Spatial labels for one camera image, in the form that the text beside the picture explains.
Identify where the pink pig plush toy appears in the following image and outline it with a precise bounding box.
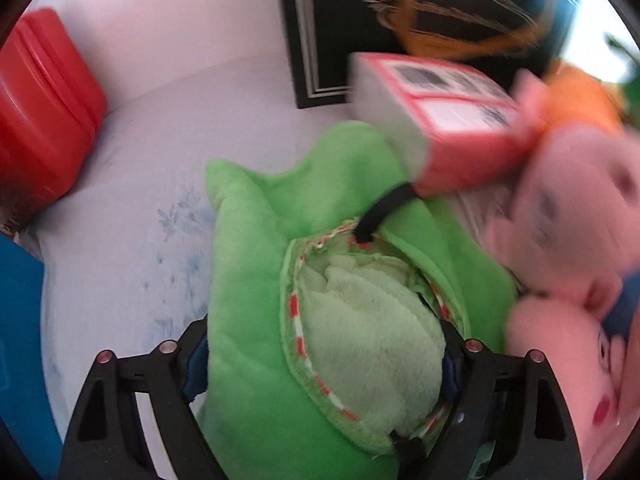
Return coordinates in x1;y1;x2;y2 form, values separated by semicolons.
487;67;640;307

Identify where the blue storage bin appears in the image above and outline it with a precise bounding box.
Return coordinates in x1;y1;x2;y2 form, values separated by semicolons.
0;232;64;467

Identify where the orange plush toy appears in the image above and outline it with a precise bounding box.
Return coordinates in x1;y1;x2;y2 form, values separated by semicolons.
544;62;627;132

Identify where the pink cardboard box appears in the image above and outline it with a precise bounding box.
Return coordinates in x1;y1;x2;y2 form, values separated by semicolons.
347;52;532;197

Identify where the black gift box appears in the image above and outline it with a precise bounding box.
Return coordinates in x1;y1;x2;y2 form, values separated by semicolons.
275;0;582;110

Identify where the red plastic container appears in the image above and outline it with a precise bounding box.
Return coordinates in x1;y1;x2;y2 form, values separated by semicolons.
0;7;109;227

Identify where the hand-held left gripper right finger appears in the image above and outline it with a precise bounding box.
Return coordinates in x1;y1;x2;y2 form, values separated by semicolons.
419;321;587;480

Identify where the pig plush in blue clothes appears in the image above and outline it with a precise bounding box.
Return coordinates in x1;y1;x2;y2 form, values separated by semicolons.
504;270;640;480

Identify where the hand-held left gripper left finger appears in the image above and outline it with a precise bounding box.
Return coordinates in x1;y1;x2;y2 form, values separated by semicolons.
57;314;227;480

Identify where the green plush bag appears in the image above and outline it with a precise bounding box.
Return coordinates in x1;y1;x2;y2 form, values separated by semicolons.
197;120;519;480

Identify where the white floral cloth desktop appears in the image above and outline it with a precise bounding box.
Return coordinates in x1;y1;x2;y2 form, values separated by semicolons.
15;52;362;442

